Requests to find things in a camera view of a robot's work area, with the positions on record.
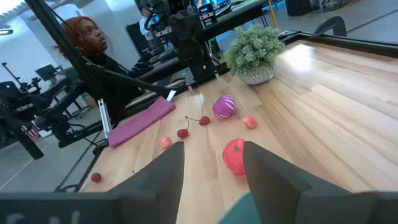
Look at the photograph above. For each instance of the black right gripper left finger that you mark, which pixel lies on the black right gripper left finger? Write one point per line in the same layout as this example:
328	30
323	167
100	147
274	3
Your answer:
161	174

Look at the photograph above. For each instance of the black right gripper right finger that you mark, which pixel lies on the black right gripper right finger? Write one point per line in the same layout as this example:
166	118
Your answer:
273	186

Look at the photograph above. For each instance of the purple white striped ball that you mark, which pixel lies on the purple white striped ball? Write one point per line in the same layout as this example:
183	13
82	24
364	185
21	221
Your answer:
224	107

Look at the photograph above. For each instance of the large red toy strawberry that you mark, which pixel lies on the large red toy strawberry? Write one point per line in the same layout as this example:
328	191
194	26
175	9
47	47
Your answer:
233	158

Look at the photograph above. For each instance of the red toy cherry with stem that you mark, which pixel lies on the red toy cherry with stem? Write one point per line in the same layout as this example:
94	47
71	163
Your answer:
183	133
204	120
96	177

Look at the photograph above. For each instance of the pink toy raspberry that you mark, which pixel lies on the pink toy raspberry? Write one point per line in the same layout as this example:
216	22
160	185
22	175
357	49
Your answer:
250	122
166	142

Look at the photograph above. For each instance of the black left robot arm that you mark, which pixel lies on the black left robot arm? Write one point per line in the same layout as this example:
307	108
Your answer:
186	28

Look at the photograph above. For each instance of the teal plastic tupperware container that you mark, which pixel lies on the teal plastic tupperware container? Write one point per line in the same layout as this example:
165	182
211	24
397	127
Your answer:
239	211

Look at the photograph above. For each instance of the small white card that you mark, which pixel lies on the small white card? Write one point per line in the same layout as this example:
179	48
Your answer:
171	95

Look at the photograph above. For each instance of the green plant in white pot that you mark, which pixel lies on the green plant in white pot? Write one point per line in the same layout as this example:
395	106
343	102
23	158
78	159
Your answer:
253	53

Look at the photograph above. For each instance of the magenta folded cloth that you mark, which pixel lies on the magenta folded cloth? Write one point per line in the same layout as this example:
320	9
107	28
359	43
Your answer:
140	121

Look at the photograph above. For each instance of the black office desk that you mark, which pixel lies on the black office desk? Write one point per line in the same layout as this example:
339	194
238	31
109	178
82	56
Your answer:
239	19

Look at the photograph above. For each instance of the person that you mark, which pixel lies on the person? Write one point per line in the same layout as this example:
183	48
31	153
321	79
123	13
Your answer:
93	37
146	25

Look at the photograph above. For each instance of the yellow pole with black foot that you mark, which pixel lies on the yellow pole with black foot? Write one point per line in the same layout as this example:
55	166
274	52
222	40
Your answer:
273	15

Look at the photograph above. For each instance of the black floor box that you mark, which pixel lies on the black floor box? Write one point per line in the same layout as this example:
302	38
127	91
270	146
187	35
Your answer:
300	7

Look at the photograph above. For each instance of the black curved bar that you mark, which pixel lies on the black curved bar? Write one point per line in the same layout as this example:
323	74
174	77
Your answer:
329	21

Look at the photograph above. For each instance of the dark background monitor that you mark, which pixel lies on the dark background monitor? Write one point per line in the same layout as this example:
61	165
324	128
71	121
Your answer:
45	72

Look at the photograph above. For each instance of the black background robot rig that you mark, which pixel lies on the black background robot rig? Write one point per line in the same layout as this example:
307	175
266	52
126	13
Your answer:
18	115

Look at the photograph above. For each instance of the silver metal rail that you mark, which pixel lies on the silver metal rail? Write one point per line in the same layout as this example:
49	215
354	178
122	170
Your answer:
104	119

